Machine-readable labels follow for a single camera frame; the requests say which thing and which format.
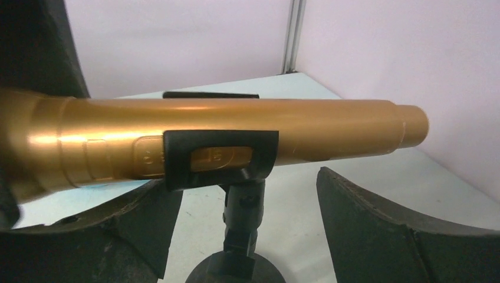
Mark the brown toy microphone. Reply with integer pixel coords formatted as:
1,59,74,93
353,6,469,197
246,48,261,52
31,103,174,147
1,88,429,203

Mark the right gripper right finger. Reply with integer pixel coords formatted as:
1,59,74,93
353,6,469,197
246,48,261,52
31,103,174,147
316,167,499,282

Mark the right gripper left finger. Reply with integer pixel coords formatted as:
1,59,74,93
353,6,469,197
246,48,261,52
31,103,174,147
1,180,183,282

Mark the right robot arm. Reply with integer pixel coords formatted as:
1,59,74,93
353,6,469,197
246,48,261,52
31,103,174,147
1,1,429,282

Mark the aluminium frame rail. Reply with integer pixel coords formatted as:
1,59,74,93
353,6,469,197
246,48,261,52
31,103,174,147
281,0,307,74

